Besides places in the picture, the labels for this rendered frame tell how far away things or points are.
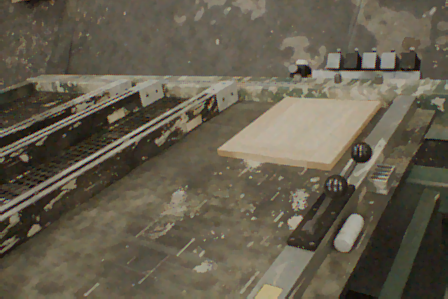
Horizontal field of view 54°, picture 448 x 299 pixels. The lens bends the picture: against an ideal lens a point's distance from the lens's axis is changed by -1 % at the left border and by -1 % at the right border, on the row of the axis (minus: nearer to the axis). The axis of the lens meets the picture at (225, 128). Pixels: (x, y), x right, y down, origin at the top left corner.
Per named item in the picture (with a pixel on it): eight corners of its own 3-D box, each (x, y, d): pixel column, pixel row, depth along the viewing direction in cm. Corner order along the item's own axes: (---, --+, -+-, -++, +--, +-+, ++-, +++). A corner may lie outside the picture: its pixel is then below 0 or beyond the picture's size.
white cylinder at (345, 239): (350, 254, 73) (365, 228, 78) (349, 240, 71) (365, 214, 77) (333, 250, 74) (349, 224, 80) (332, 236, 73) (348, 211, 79)
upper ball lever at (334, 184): (321, 233, 74) (356, 179, 66) (312, 247, 71) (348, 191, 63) (302, 220, 75) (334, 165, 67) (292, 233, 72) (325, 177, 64)
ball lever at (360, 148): (345, 197, 83) (379, 145, 75) (338, 208, 80) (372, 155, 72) (328, 186, 84) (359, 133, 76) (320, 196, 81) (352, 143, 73)
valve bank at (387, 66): (441, 60, 152) (430, 36, 133) (436, 100, 151) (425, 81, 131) (308, 61, 180) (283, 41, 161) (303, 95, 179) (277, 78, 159)
